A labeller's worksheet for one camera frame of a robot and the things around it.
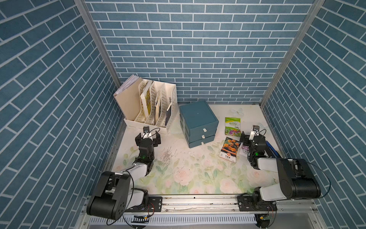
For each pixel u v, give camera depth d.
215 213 0.72
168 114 0.97
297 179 0.45
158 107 0.92
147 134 0.74
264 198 0.63
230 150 0.94
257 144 0.69
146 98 0.91
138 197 0.63
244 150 0.93
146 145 0.66
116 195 0.42
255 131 0.78
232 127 1.05
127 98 0.91
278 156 0.91
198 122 0.83
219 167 0.87
